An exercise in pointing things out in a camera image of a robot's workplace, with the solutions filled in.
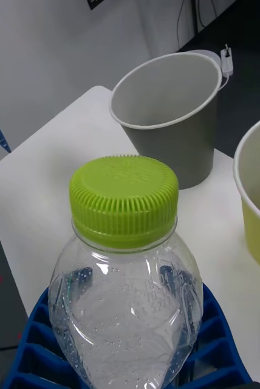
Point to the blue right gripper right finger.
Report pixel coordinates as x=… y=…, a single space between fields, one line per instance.
x=218 y=358

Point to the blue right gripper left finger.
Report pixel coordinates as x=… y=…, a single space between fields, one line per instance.
x=32 y=358

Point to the clear bottle with green cap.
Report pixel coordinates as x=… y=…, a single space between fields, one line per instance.
x=124 y=304

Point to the grey plastic waste bin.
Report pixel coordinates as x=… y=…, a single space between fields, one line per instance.
x=172 y=152

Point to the white round lamp base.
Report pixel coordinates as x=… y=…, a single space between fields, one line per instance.
x=212 y=55

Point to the white power strip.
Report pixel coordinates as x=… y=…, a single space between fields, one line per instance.
x=227 y=62

